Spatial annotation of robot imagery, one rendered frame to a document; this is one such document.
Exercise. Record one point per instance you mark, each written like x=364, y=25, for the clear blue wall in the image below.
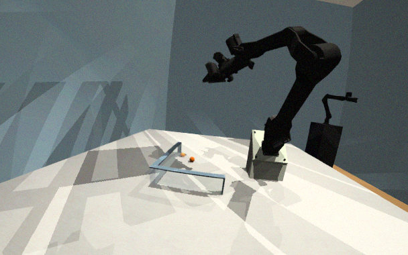
x=179, y=170

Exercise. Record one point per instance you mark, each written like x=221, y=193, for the clear l-shaped glass wall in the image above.
x=184, y=181

